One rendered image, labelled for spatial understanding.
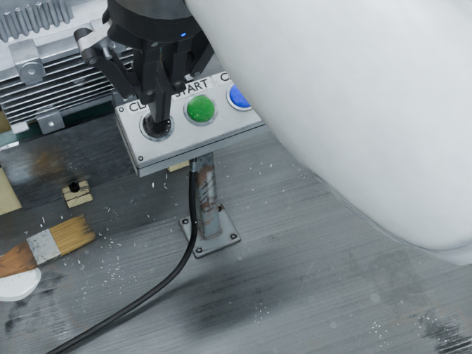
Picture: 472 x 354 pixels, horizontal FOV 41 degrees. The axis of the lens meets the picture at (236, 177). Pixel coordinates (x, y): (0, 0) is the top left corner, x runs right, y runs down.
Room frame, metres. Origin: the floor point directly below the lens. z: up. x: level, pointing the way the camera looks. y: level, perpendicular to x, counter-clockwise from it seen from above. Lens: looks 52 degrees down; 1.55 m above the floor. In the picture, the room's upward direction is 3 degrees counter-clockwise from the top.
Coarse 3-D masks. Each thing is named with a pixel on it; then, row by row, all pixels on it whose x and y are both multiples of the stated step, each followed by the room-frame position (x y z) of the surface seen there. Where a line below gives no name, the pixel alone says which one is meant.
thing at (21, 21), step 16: (0, 0) 0.60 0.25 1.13; (16, 0) 0.61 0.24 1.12; (32, 0) 0.61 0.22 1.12; (48, 0) 0.62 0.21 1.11; (64, 0) 0.63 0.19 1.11; (0, 16) 0.60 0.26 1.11; (16, 16) 0.60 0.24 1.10; (32, 16) 0.61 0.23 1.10; (48, 16) 0.62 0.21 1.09; (64, 16) 0.62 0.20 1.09; (0, 32) 0.59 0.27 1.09; (16, 32) 0.60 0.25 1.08
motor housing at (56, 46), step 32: (96, 0) 0.65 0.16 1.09; (32, 32) 0.61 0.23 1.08; (64, 32) 0.61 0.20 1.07; (0, 64) 0.57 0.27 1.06; (64, 64) 0.59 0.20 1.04; (128, 64) 0.61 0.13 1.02; (0, 96) 0.55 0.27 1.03; (32, 96) 0.56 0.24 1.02; (64, 96) 0.58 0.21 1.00; (96, 96) 0.59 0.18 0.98
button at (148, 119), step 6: (150, 114) 0.46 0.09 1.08; (144, 120) 0.46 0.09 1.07; (150, 120) 0.46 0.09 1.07; (168, 120) 0.46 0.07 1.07; (144, 126) 0.45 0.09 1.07; (150, 126) 0.45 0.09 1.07; (156, 126) 0.45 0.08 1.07; (162, 126) 0.45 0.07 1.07; (168, 126) 0.45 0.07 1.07; (150, 132) 0.44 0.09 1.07; (156, 132) 0.44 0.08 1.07; (162, 132) 0.44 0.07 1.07; (168, 132) 0.45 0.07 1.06
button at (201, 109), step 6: (198, 96) 0.48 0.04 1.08; (204, 96) 0.49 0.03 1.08; (192, 102) 0.48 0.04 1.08; (198, 102) 0.48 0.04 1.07; (204, 102) 0.48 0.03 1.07; (210, 102) 0.48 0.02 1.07; (192, 108) 0.47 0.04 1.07; (198, 108) 0.47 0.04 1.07; (204, 108) 0.47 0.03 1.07; (210, 108) 0.47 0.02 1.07; (192, 114) 0.46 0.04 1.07; (198, 114) 0.46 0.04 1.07; (204, 114) 0.46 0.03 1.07; (210, 114) 0.47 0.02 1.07; (198, 120) 0.46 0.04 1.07; (204, 120) 0.46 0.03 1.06
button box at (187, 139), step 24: (192, 96) 0.49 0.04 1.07; (216, 96) 0.49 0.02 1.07; (120, 120) 0.46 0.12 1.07; (192, 120) 0.46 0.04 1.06; (216, 120) 0.47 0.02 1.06; (240, 120) 0.47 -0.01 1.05; (144, 144) 0.44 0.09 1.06; (168, 144) 0.44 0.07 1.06; (192, 144) 0.44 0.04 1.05; (216, 144) 0.46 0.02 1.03; (144, 168) 0.42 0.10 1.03
